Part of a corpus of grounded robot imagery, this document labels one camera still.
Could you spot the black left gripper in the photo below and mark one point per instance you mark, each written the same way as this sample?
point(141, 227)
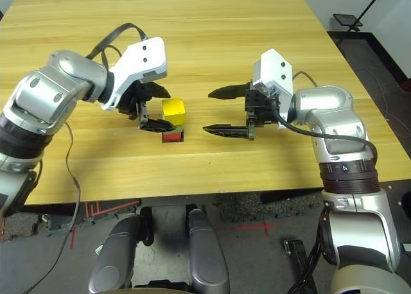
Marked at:
point(136, 98)

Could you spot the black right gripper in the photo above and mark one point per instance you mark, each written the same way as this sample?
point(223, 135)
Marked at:
point(260, 111)

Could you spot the yellow wooden block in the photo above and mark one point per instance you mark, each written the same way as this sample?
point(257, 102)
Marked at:
point(173, 111)

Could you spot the green wooden block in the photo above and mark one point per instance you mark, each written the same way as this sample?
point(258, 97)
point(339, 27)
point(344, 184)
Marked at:
point(180, 128)

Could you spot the red wooden block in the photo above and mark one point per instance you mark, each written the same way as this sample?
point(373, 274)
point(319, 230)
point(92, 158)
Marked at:
point(171, 137)

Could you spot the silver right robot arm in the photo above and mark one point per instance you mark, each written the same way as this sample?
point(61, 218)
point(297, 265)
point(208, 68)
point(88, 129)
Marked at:
point(337, 120)

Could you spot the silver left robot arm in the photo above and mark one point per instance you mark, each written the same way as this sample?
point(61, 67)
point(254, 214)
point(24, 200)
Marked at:
point(48, 95)

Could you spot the black support bar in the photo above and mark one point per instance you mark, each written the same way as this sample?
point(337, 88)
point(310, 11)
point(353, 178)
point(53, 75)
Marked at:
point(147, 225)

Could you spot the grey right robot leg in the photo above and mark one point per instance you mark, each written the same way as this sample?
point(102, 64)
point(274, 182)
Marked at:
point(207, 258)

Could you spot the grey robot leg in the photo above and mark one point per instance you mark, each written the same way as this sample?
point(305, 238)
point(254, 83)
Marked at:
point(207, 258)
point(114, 258)

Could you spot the black stand tray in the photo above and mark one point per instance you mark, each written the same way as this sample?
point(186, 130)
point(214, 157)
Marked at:
point(346, 19)

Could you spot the grey left robot leg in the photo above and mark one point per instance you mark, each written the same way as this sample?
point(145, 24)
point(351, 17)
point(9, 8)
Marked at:
point(114, 258)

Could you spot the black bar on floor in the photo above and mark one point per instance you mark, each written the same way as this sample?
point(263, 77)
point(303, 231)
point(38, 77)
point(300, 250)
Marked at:
point(297, 254)

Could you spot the beige robot torso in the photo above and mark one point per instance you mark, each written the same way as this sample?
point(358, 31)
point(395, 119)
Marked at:
point(160, 287)

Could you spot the black stand pole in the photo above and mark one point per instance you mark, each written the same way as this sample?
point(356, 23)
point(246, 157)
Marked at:
point(372, 2)

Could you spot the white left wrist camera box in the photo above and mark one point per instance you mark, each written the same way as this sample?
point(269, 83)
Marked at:
point(141, 63)

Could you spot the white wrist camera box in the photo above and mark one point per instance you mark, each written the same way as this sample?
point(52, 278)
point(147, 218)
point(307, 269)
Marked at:
point(141, 63)
point(276, 72)

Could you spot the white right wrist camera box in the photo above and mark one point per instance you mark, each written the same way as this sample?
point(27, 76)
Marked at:
point(276, 72)

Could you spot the small silver floor bracket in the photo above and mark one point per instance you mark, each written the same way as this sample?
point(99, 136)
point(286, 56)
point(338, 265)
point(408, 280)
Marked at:
point(99, 249)

